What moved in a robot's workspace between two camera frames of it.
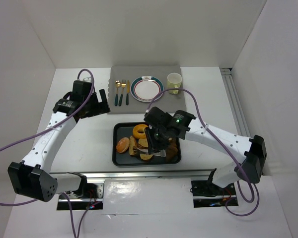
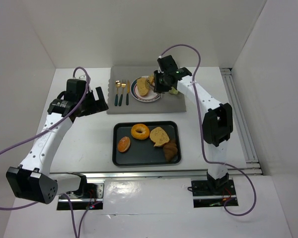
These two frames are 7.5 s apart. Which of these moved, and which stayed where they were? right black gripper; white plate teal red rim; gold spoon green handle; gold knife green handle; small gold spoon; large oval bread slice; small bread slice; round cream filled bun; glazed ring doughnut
Moved: right black gripper; small bread slice; large oval bread slice
Stayed: gold spoon green handle; small gold spoon; glazed ring doughnut; white plate teal red rim; round cream filled bun; gold knife green handle
